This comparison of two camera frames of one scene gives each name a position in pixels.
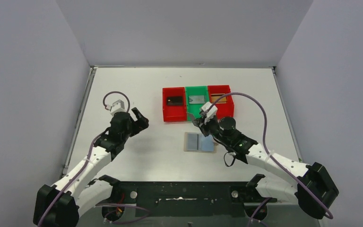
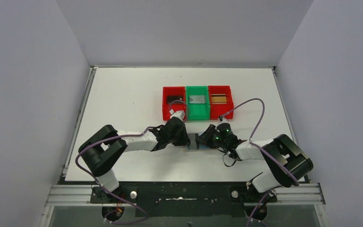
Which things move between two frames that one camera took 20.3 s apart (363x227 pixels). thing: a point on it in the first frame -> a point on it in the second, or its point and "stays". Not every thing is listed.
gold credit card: [223, 100] stays
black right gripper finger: [199, 122] -> [204, 139]
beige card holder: [196, 142] stays
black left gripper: [134, 124] -> [183, 135]
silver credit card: [196, 99] stays
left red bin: [174, 104] stays
